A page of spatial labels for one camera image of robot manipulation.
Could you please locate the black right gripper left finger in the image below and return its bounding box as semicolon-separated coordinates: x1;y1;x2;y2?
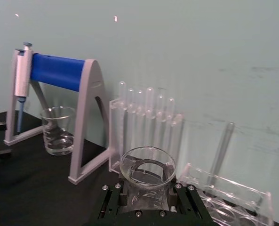
97;181;128;226

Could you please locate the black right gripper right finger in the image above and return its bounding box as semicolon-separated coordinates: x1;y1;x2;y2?
169;182;212;226

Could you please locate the wide clear glass beaker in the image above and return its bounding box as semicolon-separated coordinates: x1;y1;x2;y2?
120;146;177;214

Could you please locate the low clear acrylic tube rack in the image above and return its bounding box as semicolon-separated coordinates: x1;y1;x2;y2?
178;162;274;226

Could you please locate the black table cloth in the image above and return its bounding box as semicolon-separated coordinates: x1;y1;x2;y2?
0;110;279;226

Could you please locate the grey pipette blue tip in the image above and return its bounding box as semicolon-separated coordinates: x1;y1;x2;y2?
14;42;34;133

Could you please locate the small clear glass beaker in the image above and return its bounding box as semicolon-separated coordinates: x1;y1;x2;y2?
40;106;77;156

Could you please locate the clear glass test tube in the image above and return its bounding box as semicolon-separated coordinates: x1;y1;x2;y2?
206;121;235;189

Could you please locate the tall clear acrylic tube rack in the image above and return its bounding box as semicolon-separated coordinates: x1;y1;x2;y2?
109;98;185;174

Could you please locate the grey pipette stand blue bar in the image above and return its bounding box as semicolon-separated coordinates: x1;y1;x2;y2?
3;48;113;185

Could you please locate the clear plastic test tube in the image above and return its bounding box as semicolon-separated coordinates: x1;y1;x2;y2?
157;94;165;151
136;89;144;151
146;87;155;151
127;88;135;153
166;97;175;153
118;81;127;153

